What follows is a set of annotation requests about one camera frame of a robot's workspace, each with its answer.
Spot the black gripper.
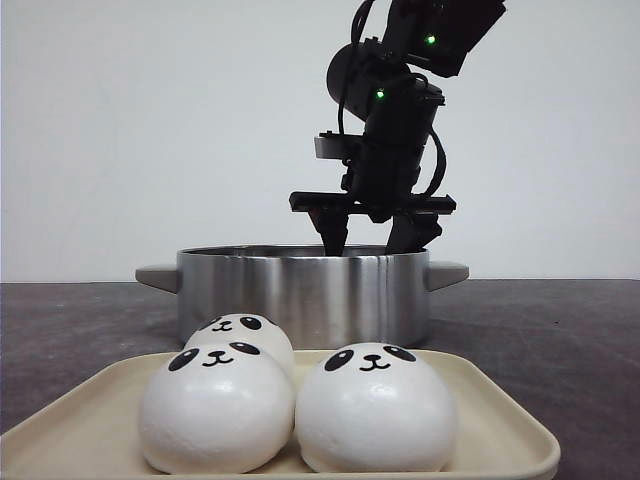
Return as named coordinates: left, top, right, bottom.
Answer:
left=289, top=130, right=456, bottom=255

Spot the white panda bun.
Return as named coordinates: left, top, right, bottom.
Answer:
left=138, top=341, right=295, bottom=474
left=295, top=343, right=458, bottom=472
left=184, top=313, right=295, bottom=377

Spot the stainless steel steamer pot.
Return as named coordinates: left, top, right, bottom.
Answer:
left=135, top=245, right=469, bottom=349

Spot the beige plastic tray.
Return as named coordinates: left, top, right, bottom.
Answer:
left=1, top=340, right=560, bottom=479

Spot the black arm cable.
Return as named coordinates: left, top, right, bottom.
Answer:
left=412, top=127, right=449, bottom=197

